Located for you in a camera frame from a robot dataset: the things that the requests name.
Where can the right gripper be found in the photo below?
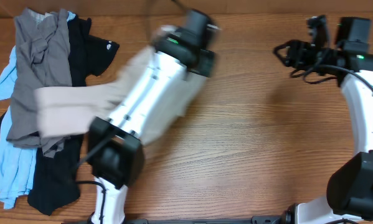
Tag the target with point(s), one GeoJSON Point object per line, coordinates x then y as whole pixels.
{"type": "Point", "coordinates": [296, 55]}

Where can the beige khaki shorts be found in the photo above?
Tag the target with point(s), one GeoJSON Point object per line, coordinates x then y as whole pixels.
{"type": "Point", "coordinates": [64, 111]}

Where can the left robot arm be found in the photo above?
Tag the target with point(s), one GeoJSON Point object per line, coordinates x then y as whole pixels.
{"type": "Point", "coordinates": [178, 68]}

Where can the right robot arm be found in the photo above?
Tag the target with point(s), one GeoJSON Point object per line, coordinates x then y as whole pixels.
{"type": "Point", "coordinates": [349, 193]}

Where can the grey shirt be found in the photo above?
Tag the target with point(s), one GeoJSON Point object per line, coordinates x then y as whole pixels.
{"type": "Point", "coordinates": [42, 50]}

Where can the black t-shirt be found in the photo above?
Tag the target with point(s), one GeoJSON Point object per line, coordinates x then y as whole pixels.
{"type": "Point", "coordinates": [80, 62]}

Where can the light blue shirt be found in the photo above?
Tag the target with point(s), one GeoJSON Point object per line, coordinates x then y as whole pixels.
{"type": "Point", "coordinates": [32, 164]}

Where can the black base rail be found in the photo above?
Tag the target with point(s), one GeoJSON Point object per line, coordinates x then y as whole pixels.
{"type": "Point", "coordinates": [198, 221]}

